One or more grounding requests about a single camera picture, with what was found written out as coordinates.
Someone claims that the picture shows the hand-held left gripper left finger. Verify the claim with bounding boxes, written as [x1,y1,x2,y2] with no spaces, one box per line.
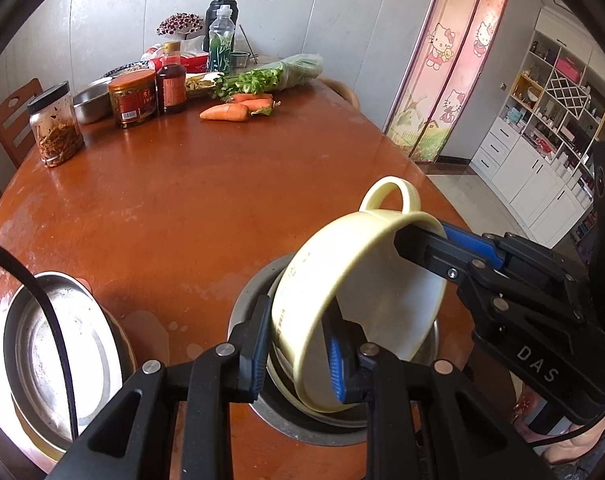
[47,296,273,480]

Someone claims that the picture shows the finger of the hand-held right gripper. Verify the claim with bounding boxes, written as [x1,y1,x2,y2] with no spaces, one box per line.
[393,224,538,333]
[441,222,591,321]

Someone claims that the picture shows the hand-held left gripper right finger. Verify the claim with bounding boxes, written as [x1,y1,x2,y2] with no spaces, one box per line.
[323,305,548,480]

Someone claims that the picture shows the small metal bowl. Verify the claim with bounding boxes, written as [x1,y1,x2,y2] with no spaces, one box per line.
[267,280,441,416]

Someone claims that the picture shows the cream bowl with handle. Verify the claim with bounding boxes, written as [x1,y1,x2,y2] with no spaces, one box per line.
[271,176,449,413]

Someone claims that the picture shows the large metal bowl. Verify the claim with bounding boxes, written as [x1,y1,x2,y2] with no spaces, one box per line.
[226,254,446,447]

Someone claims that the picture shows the round metal pan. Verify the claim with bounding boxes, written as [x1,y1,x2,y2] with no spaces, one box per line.
[3,271,138,453]

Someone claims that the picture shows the pink patterned cloth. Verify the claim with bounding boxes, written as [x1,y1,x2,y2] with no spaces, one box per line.
[513,390,605,466]

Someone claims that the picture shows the white cabinet with shelves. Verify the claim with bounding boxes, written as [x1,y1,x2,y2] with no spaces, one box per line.
[470,7,605,248]

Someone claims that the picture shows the pink cartoon cat door curtain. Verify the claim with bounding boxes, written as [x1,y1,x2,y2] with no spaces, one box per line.
[385,0,508,163]

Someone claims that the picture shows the bag of green vegetables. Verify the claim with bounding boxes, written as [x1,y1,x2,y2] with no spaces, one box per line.
[211,54,324,100]

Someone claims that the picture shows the dish of yellow food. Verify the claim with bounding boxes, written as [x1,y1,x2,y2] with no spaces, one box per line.
[185,72,226,98]

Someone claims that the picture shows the clear plastic bottle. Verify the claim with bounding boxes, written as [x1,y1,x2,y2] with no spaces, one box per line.
[207,5,236,73]

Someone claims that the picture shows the dark sauce bottle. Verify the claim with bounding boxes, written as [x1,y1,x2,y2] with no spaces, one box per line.
[156,41,187,115]

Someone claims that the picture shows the orange-lidded jar with red label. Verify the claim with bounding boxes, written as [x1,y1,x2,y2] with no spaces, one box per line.
[107,70,158,129]

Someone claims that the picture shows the red tissue pack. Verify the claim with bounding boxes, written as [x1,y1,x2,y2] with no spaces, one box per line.
[150,35,210,75]

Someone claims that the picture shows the black-lidded pickle jar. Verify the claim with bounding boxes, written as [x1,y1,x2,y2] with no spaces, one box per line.
[27,82,86,168]

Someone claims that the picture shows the metal basin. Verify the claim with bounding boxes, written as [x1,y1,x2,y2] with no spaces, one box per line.
[72,77,114,125]

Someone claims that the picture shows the black thermos flask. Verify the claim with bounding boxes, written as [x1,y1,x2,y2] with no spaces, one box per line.
[205,0,240,41]

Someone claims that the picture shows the patterned bowl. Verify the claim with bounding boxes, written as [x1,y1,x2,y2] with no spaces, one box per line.
[102,61,150,78]

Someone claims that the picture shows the red white flower ornament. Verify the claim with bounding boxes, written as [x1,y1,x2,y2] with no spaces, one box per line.
[156,12,204,41]

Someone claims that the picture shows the brown wooden chair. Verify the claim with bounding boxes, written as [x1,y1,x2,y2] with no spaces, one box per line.
[0,78,44,168]

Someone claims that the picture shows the black cable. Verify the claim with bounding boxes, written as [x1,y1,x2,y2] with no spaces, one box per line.
[0,236,79,441]

